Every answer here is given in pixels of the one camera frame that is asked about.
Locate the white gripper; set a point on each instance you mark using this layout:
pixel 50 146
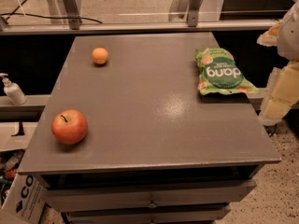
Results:
pixel 290 36

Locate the green rice chip bag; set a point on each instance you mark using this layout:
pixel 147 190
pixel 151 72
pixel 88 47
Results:
pixel 218 73

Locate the grey drawer cabinet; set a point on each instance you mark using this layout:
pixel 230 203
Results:
pixel 156 151

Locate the orange fruit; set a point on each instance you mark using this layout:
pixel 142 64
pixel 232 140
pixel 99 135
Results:
pixel 100 56

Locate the red apple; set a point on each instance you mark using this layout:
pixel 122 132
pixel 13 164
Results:
pixel 69 127

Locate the white pump bottle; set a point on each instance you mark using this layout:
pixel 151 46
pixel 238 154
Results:
pixel 13 91

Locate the white cardboard box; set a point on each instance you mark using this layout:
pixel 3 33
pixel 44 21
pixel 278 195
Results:
pixel 24 204

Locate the metal frame rail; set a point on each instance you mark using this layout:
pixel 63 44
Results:
pixel 137 28

